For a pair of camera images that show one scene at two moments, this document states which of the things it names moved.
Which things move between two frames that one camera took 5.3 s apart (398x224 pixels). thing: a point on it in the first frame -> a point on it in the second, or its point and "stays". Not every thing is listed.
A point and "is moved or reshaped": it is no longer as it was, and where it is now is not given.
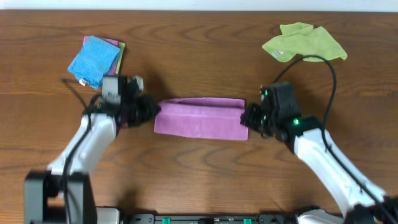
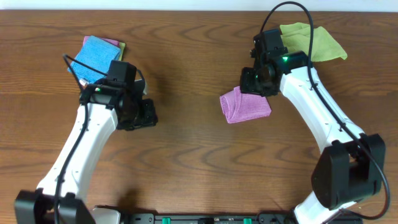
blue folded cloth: (96, 60) stays
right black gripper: (254, 115) -> (249, 81)
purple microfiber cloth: (207, 117) is moved or reshaped
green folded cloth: (122, 46) stays
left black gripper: (147, 110) stays
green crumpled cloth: (301, 39) stays
